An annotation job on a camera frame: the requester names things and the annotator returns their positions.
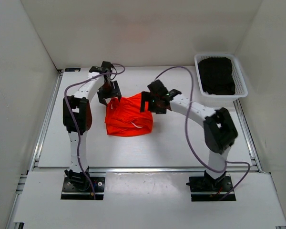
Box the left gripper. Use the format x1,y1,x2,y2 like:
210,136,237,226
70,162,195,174
96,80,121,105

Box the orange shorts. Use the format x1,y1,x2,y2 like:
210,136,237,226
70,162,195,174
104,93,153,137

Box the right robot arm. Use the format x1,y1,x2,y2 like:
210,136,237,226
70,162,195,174
140,80,238,191

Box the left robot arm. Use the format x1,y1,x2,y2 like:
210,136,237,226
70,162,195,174
62,61,125,191

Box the black shorts in basket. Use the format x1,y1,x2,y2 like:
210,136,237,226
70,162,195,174
198,57,235,95

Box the white plastic basket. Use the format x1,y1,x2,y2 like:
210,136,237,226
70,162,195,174
194,53,248,106

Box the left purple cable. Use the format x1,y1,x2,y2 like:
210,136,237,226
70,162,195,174
63,63,126,200

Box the purple cable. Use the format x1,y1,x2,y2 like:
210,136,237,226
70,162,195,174
154,66,251,201
63,63,126,200

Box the aluminium front rail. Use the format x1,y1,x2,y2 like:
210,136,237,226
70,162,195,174
32,165,259,173

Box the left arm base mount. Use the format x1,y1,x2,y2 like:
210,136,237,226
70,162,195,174
61,169,105,200

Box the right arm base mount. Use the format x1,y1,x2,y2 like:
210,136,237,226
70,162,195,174
186,170,236,202

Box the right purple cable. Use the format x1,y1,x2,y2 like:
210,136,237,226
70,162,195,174
154,66,251,201

